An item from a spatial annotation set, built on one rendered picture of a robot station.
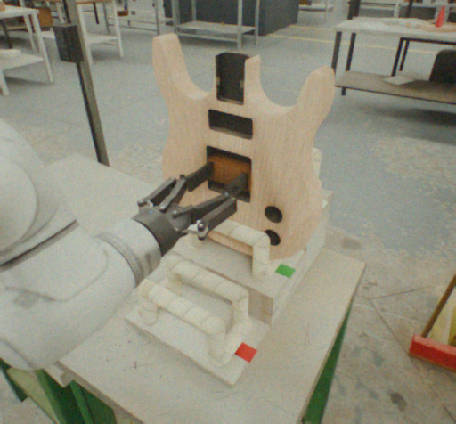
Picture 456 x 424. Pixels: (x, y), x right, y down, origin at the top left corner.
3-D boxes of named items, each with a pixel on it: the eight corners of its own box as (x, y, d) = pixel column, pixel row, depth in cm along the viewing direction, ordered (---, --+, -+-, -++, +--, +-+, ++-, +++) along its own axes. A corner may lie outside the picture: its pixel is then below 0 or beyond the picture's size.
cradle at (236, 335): (255, 326, 77) (256, 316, 75) (225, 372, 69) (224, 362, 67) (240, 319, 78) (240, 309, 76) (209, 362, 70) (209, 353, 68)
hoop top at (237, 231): (271, 245, 74) (273, 233, 72) (264, 254, 72) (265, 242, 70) (191, 213, 83) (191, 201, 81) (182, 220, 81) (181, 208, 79)
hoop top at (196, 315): (228, 330, 67) (228, 318, 65) (218, 343, 65) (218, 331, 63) (145, 285, 76) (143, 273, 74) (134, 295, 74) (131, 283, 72)
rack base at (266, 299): (302, 279, 90) (306, 249, 85) (272, 330, 78) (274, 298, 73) (207, 240, 102) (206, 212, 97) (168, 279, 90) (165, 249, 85)
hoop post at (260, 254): (270, 273, 78) (272, 239, 73) (263, 283, 76) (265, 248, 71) (256, 268, 80) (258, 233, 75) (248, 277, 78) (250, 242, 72)
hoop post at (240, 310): (250, 325, 77) (251, 293, 72) (242, 337, 75) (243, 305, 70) (237, 318, 79) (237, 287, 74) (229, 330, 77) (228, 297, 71)
